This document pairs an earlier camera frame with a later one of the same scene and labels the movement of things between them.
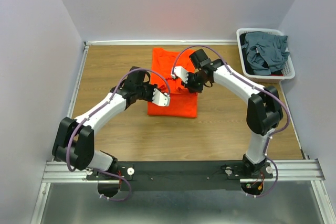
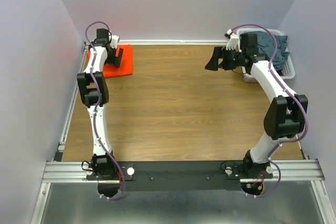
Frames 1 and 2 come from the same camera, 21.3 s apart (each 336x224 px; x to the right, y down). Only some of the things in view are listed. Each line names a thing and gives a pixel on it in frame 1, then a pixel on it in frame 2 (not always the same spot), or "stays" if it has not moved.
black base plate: (183, 176) stays
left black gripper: (151, 87) to (114, 61)
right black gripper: (191, 88) to (219, 52)
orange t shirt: (182, 103) to (125, 64)
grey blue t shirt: (265, 52) stays
